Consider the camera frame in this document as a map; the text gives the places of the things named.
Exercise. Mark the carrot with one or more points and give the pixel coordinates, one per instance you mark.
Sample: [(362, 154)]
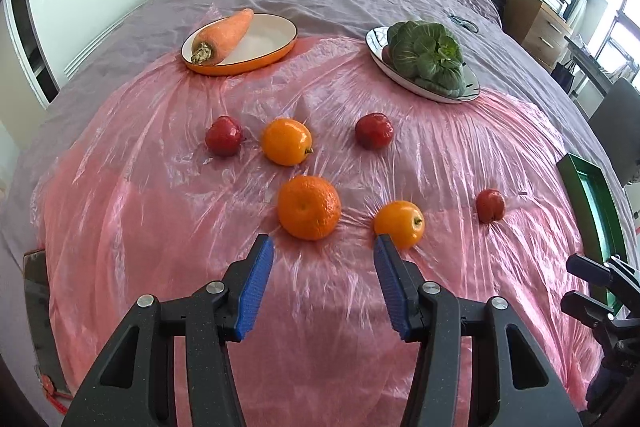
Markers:
[(225, 34)]

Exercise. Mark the green tray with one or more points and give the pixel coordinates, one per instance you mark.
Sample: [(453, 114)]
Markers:
[(575, 179)]

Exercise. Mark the wooden nightstand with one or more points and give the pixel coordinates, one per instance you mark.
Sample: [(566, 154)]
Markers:
[(535, 27)]

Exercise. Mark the orange oval dish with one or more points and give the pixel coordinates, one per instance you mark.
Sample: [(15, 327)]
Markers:
[(265, 42)]

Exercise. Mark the dark flat board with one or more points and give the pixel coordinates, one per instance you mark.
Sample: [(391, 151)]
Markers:
[(40, 297)]

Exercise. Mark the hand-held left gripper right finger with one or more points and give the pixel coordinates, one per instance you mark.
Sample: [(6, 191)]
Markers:
[(392, 287)]

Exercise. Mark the dark shopping bag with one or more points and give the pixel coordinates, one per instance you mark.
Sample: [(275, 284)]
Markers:
[(564, 78)]

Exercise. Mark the smooth orange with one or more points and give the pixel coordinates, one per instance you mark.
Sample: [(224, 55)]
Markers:
[(286, 142), (399, 224)]

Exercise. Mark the large bumpy orange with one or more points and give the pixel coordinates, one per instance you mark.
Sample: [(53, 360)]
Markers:
[(309, 214)]

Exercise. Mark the window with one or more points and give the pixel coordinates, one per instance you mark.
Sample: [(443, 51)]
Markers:
[(622, 7)]

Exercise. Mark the pink plastic sheet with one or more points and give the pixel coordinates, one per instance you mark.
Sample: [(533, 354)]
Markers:
[(175, 217)]

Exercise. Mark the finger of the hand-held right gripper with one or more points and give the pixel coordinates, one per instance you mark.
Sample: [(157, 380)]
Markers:
[(587, 268), (582, 304)]

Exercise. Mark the grey chair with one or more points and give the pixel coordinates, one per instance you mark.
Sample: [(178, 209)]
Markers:
[(617, 122)]

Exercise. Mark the red apple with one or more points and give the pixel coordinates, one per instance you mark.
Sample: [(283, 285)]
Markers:
[(374, 131), (224, 135), (490, 205)]

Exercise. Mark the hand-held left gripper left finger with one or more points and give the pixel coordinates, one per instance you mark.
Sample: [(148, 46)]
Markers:
[(255, 287)]

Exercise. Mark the green bok choy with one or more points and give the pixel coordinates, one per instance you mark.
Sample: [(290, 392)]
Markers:
[(425, 52)]

